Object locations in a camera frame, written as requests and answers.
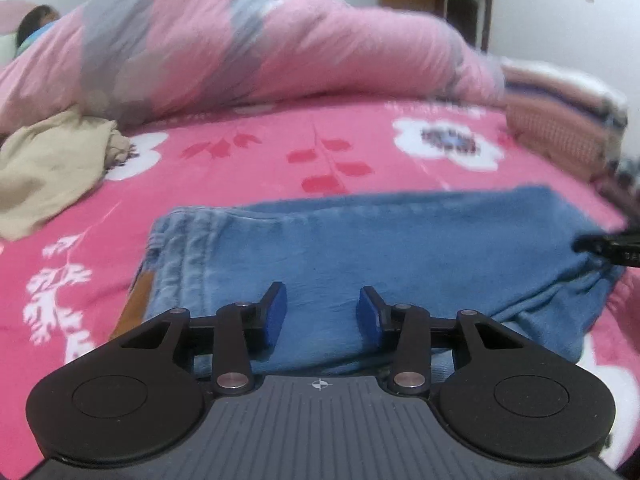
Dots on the beige crumpled cloth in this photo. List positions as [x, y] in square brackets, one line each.
[55, 170]

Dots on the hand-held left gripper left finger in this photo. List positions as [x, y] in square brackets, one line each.
[276, 317]

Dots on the dark checked cloth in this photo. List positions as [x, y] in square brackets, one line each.
[622, 185]

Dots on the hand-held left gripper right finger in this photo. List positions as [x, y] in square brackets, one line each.
[370, 317]

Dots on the pink floral blanket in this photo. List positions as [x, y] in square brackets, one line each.
[250, 160]

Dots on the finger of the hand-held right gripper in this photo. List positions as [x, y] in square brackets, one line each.
[615, 247]

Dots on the pink and grey quilt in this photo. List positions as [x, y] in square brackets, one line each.
[250, 50]

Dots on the folded striped blanket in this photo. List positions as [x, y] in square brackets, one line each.
[560, 110]

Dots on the blue jeans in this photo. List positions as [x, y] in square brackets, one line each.
[400, 250]

